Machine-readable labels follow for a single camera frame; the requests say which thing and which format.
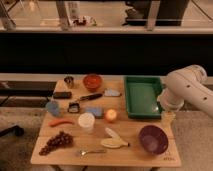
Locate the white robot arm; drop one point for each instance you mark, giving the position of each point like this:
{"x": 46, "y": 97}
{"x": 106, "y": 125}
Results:
{"x": 186, "y": 84}

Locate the small metal cup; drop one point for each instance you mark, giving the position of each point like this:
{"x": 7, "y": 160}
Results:
{"x": 69, "y": 80}

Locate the white plastic cup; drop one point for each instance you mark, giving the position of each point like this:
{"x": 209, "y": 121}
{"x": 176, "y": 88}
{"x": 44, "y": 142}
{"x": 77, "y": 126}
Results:
{"x": 86, "y": 121}

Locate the blue plastic cup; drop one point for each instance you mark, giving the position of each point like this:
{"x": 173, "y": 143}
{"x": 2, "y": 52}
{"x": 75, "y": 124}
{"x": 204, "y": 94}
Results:
{"x": 53, "y": 108}

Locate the red bowl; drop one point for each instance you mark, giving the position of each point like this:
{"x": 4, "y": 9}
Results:
{"x": 92, "y": 82}

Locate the blue sponge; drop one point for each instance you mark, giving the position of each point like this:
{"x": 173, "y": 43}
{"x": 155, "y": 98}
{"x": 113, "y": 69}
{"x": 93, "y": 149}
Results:
{"x": 96, "y": 111}

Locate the red-yellow apple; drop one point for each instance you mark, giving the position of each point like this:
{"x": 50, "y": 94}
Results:
{"x": 110, "y": 115}

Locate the green plastic tray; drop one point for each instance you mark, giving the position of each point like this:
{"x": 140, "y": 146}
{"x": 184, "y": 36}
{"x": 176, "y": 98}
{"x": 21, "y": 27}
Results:
{"x": 141, "y": 94}

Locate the black square sponge holder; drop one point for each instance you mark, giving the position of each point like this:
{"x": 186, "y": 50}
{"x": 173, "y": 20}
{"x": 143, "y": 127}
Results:
{"x": 73, "y": 107}

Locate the wooden table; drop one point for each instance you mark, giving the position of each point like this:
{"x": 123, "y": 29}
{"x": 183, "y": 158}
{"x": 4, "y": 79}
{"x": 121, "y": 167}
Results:
{"x": 128, "y": 129}

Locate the black rectangular block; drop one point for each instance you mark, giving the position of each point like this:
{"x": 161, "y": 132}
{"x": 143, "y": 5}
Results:
{"x": 62, "y": 95}

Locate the yellow banana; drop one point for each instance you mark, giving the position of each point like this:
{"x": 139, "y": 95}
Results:
{"x": 114, "y": 140}

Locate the dark grape bunch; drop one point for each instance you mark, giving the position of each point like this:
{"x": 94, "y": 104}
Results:
{"x": 62, "y": 139}

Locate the metal spoon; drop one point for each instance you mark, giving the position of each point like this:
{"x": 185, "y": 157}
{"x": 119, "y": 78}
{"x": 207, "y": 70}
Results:
{"x": 85, "y": 152}

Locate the purple bowl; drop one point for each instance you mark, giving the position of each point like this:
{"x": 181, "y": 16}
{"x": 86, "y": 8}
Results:
{"x": 153, "y": 139}

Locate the black-handled knife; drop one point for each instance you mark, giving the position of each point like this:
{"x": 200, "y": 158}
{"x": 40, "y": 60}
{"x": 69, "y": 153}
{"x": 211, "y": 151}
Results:
{"x": 89, "y": 97}

